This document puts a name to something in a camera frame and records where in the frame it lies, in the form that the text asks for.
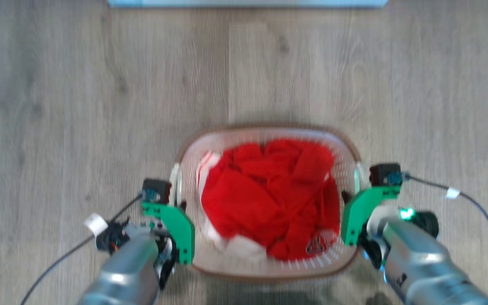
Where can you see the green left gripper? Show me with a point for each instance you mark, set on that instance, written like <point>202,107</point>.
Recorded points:
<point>179,231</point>

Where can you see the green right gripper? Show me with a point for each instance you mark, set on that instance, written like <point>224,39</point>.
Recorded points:
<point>360,209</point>

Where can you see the white laundry basket brown rim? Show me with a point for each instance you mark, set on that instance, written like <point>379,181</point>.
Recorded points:
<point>269,269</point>

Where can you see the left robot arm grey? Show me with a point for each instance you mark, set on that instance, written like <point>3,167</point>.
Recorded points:
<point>129,271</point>

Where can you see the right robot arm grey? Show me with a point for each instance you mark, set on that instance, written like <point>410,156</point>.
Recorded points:
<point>417,262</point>

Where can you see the white garment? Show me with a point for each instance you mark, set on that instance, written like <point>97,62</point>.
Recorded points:
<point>244,248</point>

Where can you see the red garment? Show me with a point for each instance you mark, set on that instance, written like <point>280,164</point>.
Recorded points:
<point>265,199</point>

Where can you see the light blue panel edge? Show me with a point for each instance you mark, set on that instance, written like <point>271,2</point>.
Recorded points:
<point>248,3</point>

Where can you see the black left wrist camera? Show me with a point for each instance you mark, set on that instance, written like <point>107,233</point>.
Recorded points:
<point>158,190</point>

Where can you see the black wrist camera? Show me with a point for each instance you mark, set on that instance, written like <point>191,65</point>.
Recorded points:
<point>158,190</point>
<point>384,174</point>

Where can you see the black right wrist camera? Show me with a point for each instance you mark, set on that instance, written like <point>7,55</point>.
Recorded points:
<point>384,174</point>

